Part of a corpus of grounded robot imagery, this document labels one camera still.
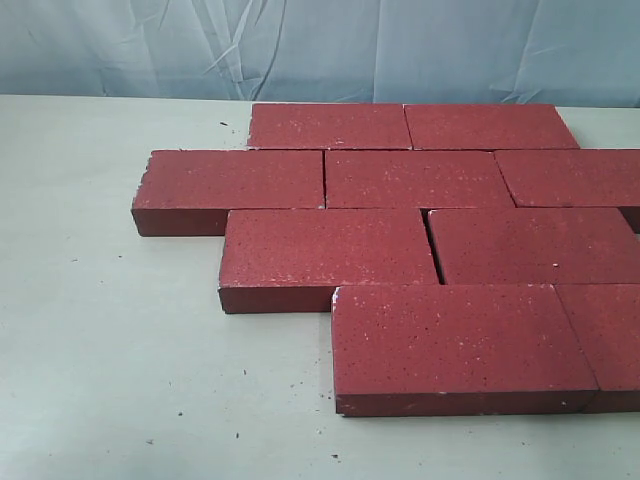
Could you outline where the red brick moved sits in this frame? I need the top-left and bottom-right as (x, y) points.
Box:
(325, 150), (514, 210)

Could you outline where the red brick back row left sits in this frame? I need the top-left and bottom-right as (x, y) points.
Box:
(248, 103), (412, 150)

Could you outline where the red brick back row right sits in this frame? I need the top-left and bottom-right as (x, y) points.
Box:
(404, 104), (580, 151)

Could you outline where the red brick front row left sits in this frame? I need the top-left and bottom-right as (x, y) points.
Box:
(331, 285), (599, 417)

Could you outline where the red brick third row right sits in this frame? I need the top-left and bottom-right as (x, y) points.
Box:
(495, 149), (639, 208)

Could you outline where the red brick middle row right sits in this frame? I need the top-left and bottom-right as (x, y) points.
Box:
(428, 208), (639, 285)

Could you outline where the red brick front row right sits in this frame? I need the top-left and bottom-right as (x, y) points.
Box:
(556, 284), (639, 414)

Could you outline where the white backdrop cloth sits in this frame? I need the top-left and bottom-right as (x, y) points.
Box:
(1, 1), (639, 107)

